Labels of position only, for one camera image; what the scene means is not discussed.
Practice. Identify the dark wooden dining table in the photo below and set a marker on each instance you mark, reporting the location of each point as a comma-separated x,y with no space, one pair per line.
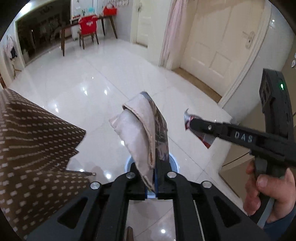
101,18

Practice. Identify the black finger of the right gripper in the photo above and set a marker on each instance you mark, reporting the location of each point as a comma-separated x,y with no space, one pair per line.
204,129

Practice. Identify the pink lace curtain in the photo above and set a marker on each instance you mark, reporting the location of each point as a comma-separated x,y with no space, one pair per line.
174,34

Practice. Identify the red covered wooden chair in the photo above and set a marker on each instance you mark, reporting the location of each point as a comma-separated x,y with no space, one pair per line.
88,27

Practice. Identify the cream panel door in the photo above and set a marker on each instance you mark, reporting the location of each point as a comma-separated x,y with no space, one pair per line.
220,41

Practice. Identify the person's right hand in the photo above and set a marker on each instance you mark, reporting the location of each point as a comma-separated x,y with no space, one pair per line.
282,190

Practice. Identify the white inner door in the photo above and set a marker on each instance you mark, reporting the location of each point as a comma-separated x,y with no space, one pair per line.
144,13

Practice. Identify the light blue trash bin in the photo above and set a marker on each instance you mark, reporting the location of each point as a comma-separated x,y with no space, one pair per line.
146,173

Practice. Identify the red silver foil wrapper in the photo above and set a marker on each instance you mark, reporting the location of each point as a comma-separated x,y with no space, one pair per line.
208,141

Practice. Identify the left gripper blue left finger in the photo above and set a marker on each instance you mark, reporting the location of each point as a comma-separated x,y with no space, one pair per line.
138,190

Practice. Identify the clothes rack with garments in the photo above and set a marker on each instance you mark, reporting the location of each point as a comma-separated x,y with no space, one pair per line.
11,53

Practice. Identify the brown patterned tablecloth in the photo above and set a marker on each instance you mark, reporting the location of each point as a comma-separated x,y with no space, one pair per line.
36,147

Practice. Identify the beige snack wrapper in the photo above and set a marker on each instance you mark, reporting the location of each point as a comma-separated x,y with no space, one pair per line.
143,129

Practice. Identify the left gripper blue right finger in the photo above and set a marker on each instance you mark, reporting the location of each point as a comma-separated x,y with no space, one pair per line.
163,188

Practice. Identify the red gift bag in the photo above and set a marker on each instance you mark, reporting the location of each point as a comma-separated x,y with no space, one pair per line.
109,10

